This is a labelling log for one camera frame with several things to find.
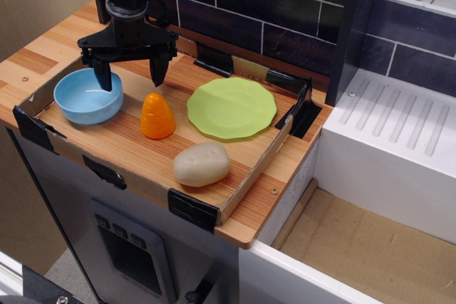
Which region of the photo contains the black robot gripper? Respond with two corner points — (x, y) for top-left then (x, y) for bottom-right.
(78, 19), (178, 92)

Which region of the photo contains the light blue plastic bowl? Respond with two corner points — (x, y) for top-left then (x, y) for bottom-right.
(53, 68), (123, 125)

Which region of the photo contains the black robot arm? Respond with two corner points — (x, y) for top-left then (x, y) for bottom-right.
(78, 0), (179, 91)

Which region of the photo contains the cardboard fence with black tape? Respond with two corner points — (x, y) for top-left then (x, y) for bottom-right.
(9, 26), (331, 246)

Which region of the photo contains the green plastic plate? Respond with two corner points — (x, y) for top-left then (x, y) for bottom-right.
(187, 78), (277, 140)

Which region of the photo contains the orange toy carrot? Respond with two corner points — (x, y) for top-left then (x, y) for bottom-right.
(140, 93), (176, 140)

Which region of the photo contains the beige toy potato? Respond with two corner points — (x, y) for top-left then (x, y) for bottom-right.
(173, 142), (231, 187)

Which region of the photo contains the grey toy oven front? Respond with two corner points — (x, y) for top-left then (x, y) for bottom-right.
(11, 133), (239, 303)

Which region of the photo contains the black device bottom left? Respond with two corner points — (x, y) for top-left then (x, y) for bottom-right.
(1, 265), (83, 304)

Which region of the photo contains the white toy sink basin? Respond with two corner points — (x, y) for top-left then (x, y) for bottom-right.
(239, 70), (455, 303)

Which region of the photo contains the dark grey vertical post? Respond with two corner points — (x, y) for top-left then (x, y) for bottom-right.
(326, 0), (375, 106)

